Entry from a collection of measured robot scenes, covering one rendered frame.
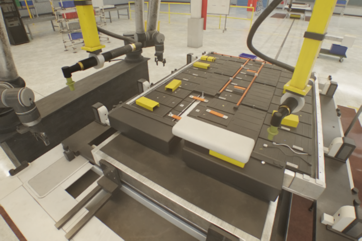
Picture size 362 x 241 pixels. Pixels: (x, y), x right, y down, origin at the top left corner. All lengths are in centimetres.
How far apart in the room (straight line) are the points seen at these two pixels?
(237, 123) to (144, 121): 56
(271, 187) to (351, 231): 41
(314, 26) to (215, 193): 71
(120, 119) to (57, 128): 89
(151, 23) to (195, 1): 399
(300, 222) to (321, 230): 107
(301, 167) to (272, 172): 25
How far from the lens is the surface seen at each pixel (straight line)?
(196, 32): 633
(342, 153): 141
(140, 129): 98
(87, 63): 97
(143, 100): 135
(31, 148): 182
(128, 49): 113
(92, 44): 97
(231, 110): 132
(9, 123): 171
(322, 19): 74
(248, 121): 124
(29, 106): 130
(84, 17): 95
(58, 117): 184
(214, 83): 164
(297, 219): 215
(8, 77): 146
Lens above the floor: 172
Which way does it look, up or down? 33 degrees down
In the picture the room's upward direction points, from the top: straight up
